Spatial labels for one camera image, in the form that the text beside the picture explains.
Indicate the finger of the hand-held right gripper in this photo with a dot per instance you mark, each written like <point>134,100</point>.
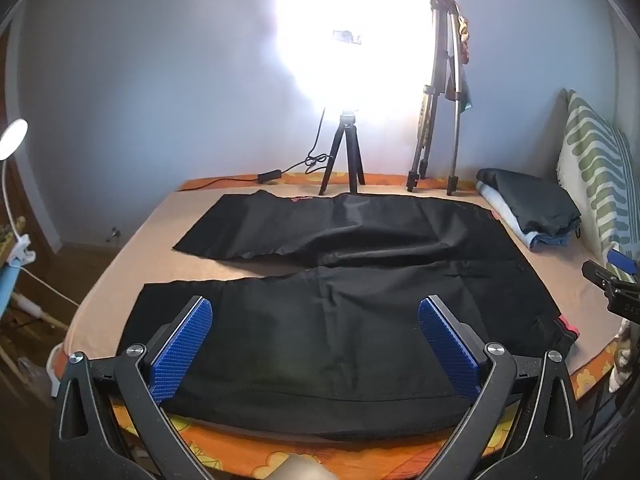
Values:
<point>600,274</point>
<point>620,260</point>

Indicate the green striped pillow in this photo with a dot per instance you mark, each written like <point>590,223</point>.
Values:
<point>595,160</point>

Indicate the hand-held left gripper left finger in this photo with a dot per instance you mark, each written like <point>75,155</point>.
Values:
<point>180,350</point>

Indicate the small black tripod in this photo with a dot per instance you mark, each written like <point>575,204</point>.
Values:
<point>350,150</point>

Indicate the wooden rack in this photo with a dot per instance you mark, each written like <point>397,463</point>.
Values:
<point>35,310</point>

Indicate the tall silver tripod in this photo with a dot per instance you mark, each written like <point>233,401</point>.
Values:
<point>442,15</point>

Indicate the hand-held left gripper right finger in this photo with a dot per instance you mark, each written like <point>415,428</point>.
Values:
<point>450,350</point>

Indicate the wall socket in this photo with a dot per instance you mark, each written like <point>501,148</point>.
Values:
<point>115,234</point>

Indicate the hanging wall ornament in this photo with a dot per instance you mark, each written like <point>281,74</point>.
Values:
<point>466,50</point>

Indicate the black pants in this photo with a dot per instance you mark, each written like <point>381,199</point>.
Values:
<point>350,320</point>

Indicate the white clip desk lamp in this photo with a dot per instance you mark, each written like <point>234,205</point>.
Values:
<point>14,132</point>

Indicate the black folded garment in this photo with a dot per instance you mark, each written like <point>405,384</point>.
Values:
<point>530,200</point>

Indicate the bed with beige sheet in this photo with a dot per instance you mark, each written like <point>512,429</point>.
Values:
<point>260,452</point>

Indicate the person's right hand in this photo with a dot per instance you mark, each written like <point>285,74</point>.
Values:
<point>622,355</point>

